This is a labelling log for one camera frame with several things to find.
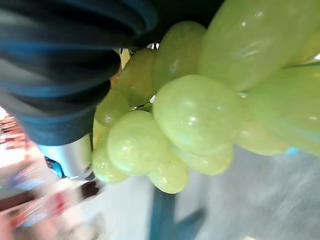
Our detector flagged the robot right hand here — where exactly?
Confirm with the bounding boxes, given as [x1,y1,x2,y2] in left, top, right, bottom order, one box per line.
[0,0,225,181]

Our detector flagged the green grape bunch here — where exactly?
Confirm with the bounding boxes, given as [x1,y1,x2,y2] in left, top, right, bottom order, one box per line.
[91,0,320,195]

